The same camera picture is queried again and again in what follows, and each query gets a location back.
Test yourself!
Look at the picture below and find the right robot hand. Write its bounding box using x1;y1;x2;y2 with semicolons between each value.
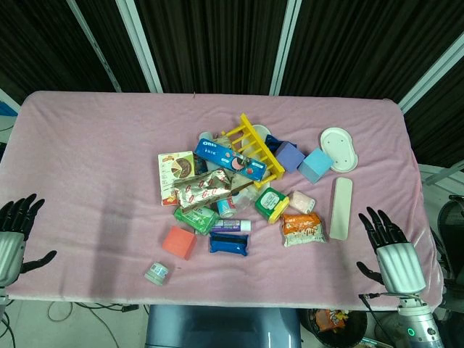
356;207;427;294

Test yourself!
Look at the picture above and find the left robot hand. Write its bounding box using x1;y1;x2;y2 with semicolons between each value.
0;193;58;287

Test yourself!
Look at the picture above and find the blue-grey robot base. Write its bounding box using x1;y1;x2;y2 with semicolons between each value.
144;304;302;348

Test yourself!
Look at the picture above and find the orange snack bag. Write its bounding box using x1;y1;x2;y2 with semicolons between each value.
281;212;327;248

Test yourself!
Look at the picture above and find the clear plastic packaged brush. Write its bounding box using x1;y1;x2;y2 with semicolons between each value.
229;173;260;212

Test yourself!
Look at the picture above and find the black office chair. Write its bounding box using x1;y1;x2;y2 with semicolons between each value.
429;194;464;320

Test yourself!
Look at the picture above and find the white long rectangular tray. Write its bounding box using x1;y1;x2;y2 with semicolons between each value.
328;177;354;242

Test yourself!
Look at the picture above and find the black waste bin with wrappers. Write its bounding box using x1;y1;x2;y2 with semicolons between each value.
307;307;368;348

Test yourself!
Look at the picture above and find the pink wrapped snack pack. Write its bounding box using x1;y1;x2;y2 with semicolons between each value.
288;190;316;214

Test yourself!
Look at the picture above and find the light blue foam cube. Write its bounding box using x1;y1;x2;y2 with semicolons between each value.
297;147;334;185

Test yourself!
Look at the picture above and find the pink tablecloth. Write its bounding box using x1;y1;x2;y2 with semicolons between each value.
0;90;444;312

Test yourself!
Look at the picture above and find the white oval soap dish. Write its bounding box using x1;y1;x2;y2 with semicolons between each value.
319;126;360;173

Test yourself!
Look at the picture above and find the green container with yellow lid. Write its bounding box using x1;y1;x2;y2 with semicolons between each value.
254;186;291;224

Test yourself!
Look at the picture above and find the purple foam cube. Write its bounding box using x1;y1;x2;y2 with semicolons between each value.
275;141;306;174

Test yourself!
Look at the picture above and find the small white labelled jar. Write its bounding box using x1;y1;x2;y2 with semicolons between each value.
144;262;170;286

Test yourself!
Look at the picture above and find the purple white glue stick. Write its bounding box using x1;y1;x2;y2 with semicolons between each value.
211;218;252;233

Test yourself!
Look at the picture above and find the blue black snack pouch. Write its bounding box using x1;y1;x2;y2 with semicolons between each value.
208;231;249;257

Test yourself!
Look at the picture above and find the orange-red foam block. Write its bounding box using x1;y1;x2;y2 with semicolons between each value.
162;225;198;261

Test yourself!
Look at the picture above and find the dark blue folded packet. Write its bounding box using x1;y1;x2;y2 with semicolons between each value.
264;134;287;156

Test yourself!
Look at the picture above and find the small blue white can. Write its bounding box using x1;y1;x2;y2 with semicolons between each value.
217;197;237;219

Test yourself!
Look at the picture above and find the cream pizza picture box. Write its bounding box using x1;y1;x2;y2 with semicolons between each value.
157;150;196;207

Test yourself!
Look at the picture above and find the yellow plastic rack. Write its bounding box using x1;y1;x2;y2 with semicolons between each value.
221;112;286;189

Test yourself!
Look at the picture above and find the white round bowl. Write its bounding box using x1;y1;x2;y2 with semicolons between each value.
240;124;272;153

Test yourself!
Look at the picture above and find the green wet wipes pack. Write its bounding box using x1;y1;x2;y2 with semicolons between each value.
173;205;220;236

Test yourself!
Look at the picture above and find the blue Oreo cookie box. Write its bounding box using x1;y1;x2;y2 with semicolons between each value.
194;138;268;181

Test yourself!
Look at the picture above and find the red white snack packet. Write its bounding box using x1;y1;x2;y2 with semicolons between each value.
173;167;233;214

